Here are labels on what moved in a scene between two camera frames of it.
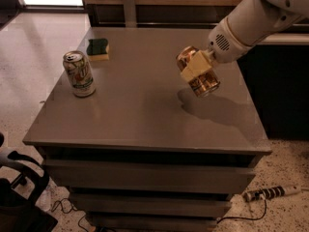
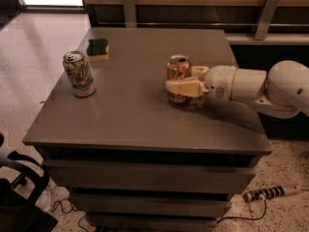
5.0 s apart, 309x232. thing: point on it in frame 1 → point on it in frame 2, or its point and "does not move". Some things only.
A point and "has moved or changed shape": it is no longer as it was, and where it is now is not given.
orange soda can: [204, 84] has moved or changed shape
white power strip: [269, 192] does not move
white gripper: [224, 47] → [220, 80]
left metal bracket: [129, 10] does not move
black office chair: [19, 195] does not move
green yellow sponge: [98, 49] does not move
